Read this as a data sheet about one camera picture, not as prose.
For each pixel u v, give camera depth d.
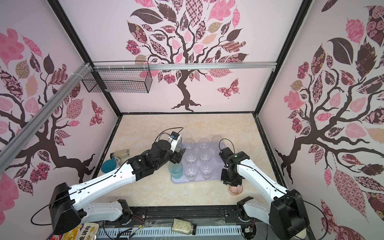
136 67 0.91
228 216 0.74
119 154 0.94
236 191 0.81
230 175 0.67
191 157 0.90
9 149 0.50
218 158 0.89
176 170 0.88
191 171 0.87
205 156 0.92
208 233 0.70
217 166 0.92
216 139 0.96
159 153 0.54
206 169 0.88
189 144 0.97
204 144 0.98
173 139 0.63
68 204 0.39
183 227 0.67
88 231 0.68
